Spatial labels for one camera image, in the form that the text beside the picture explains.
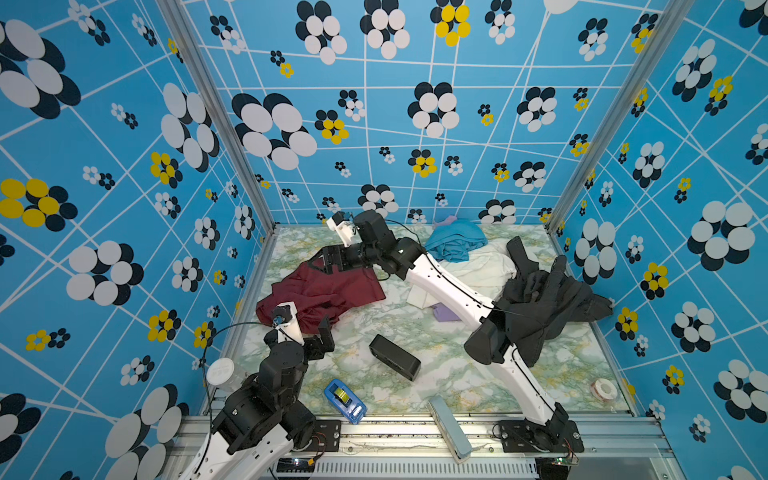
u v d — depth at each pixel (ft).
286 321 1.86
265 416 1.58
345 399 2.47
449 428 2.35
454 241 3.41
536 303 2.98
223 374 2.23
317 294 3.00
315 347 2.02
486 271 3.16
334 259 2.23
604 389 2.58
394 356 2.57
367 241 2.14
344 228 2.36
